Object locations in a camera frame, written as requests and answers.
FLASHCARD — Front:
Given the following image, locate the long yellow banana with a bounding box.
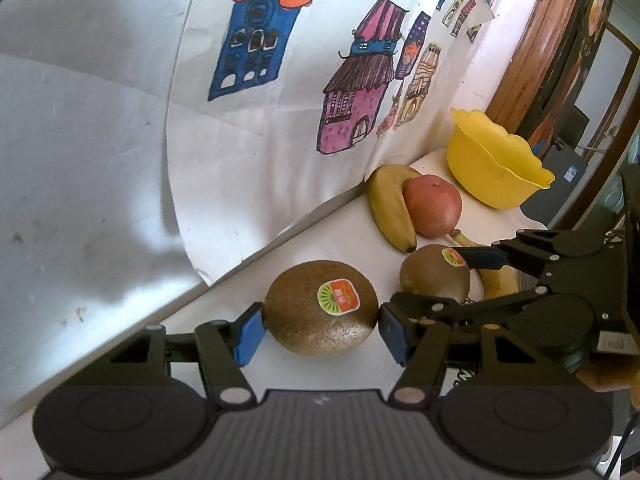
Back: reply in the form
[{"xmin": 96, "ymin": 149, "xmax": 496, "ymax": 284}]
[{"xmin": 449, "ymin": 230, "xmax": 520, "ymax": 300}]

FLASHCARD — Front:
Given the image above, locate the kiwi with sticker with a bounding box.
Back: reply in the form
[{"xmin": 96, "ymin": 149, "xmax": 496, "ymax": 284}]
[
  {"xmin": 262, "ymin": 260, "xmax": 378, "ymax": 358},
  {"xmin": 399, "ymin": 244, "xmax": 471, "ymax": 304}
]

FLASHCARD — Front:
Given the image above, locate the smooth red apple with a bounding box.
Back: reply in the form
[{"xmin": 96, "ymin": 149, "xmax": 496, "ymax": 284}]
[{"xmin": 402, "ymin": 174, "xmax": 462, "ymax": 238}]

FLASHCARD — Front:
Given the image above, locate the short yellow banana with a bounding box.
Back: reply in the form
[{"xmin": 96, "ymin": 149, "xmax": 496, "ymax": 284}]
[{"xmin": 367, "ymin": 164, "xmax": 421, "ymax": 254}]

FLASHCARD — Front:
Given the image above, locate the yellow plastic bowl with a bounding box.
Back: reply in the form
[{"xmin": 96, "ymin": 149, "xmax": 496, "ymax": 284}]
[{"xmin": 447, "ymin": 108, "xmax": 555, "ymax": 210}]

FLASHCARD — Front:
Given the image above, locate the grey appliance box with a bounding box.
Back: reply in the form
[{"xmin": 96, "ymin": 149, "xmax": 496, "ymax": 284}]
[{"xmin": 521, "ymin": 144, "xmax": 587, "ymax": 226}]

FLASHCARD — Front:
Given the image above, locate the dark door with painting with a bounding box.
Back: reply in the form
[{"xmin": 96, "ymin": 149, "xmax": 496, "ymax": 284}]
[{"xmin": 486, "ymin": 0, "xmax": 613, "ymax": 158}]

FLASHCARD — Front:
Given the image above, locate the houses drawing paper sheet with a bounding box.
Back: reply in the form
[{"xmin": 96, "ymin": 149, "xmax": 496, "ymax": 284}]
[{"xmin": 164, "ymin": 0, "xmax": 501, "ymax": 286}]

